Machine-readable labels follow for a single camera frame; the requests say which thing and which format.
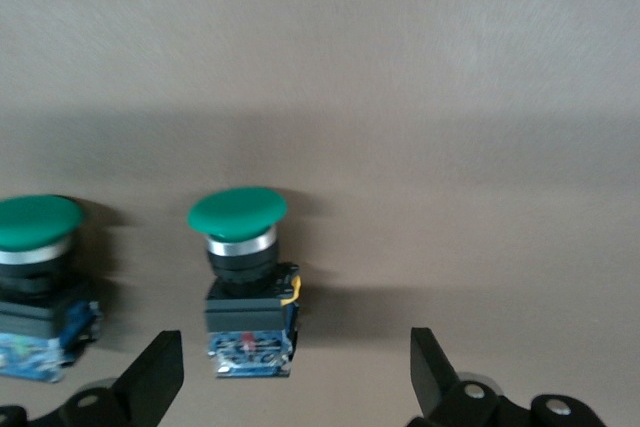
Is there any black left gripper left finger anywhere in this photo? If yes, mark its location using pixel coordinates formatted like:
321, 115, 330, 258
0, 329, 186, 427

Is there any green mushroom push button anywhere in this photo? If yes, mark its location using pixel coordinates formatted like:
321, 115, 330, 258
187, 187, 303, 379
0, 194, 104, 384

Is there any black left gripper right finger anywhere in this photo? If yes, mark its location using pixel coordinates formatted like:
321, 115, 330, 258
405, 326, 609, 427

